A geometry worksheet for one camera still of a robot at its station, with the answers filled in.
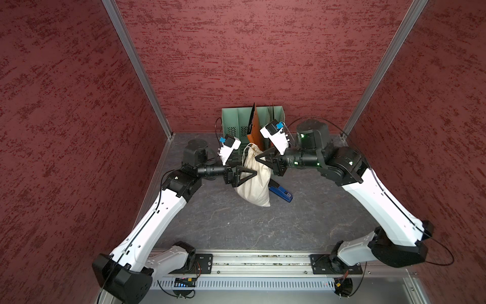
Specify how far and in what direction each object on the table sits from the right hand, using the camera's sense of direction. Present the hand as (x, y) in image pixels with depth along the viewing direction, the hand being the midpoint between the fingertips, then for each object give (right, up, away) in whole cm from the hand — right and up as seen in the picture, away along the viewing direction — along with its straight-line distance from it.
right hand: (257, 162), depth 58 cm
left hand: (-3, -3, +5) cm, 7 cm away
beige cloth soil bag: (0, -10, +6) cm, 12 cm away
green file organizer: (-10, +20, +43) cm, 48 cm away
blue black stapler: (+11, -16, +34) cm, 40 cm away
